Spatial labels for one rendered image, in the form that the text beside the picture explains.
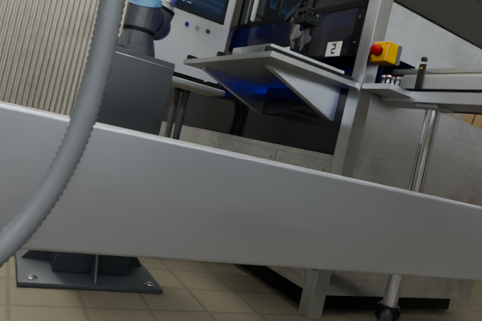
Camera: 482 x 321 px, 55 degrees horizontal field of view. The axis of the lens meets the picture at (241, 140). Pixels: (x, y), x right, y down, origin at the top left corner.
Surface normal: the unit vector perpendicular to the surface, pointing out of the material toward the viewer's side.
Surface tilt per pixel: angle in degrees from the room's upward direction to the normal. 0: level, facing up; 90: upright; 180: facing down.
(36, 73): 90
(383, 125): 90
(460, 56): 90
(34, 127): 90
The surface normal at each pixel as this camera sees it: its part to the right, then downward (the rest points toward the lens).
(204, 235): 0.51, 0.11
